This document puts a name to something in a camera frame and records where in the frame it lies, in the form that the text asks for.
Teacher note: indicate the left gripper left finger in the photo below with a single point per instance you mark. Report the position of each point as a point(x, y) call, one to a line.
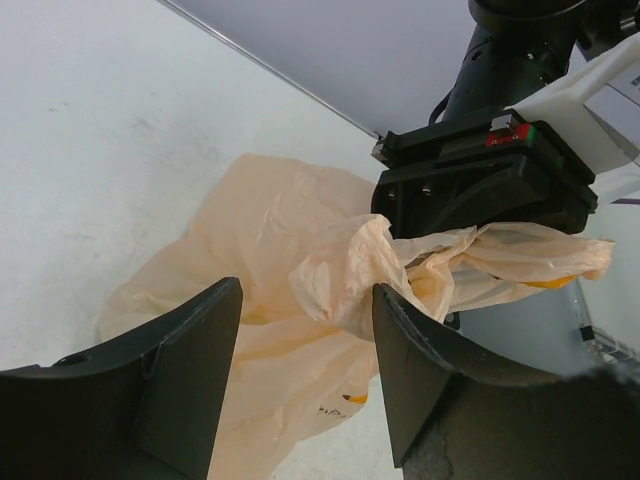
point(143, 405)

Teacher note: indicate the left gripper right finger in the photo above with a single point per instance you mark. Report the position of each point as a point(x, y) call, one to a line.
point(456, 410)

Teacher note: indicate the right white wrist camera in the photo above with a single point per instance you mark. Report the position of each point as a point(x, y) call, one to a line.
point(595, 109)

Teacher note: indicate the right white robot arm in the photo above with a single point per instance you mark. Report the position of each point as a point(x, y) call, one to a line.
point(520, 47)

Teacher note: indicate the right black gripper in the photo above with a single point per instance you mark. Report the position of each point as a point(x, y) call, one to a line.
point(480, 169)

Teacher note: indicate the orange plastic bag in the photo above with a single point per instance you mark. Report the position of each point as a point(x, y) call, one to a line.
point(308, 252)

